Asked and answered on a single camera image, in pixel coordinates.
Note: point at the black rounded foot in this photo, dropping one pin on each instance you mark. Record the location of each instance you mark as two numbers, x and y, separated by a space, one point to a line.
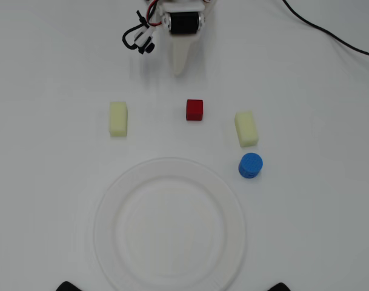
281 287
68 286

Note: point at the pale yellow sponge block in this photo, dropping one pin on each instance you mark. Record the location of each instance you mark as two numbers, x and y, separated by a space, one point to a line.
118 119
246 128

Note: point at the white round dish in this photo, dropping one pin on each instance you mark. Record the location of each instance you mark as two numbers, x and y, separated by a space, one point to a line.
169 224

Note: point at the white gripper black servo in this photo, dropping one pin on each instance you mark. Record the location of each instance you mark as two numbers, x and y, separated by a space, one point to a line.
183 23

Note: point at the blue ribbed cylinder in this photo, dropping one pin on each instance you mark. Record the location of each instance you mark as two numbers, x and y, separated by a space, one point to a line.
250 166

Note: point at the small white black wrist camera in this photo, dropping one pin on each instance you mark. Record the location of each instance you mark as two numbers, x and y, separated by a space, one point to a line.
144 38

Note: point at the red block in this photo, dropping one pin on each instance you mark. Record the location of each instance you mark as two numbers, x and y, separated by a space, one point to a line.
194 109

